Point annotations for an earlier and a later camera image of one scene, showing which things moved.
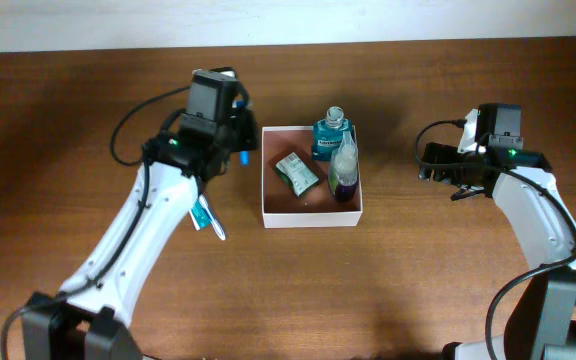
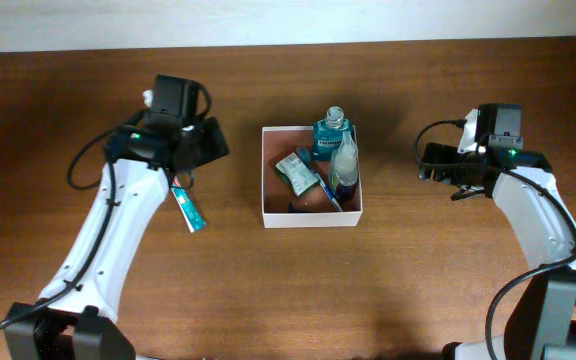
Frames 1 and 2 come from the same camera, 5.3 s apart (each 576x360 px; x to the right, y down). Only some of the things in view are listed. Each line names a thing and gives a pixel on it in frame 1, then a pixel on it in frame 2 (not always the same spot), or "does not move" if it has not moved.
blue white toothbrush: [216, 225] → [305, 154]
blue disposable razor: [245, 157] → [291, 208]
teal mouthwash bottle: [327, 133] does not move
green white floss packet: [296, 173] does not move
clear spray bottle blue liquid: [343, 169] does not move
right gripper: [448, 152] does not move
